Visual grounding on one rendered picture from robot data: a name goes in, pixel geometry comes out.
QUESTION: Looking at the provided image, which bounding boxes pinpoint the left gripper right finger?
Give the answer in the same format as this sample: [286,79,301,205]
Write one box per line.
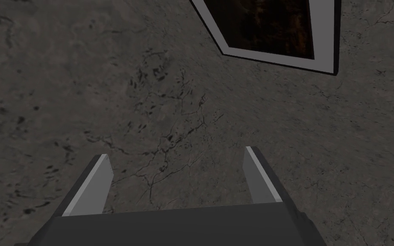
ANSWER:
[242,146,293,205]

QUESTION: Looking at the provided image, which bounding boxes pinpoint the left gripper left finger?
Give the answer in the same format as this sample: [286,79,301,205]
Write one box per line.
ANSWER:
[53,153,115,217]

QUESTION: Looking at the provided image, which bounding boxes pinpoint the dark picture in white frame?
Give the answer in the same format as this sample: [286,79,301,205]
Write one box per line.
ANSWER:
[189,0,342,76]

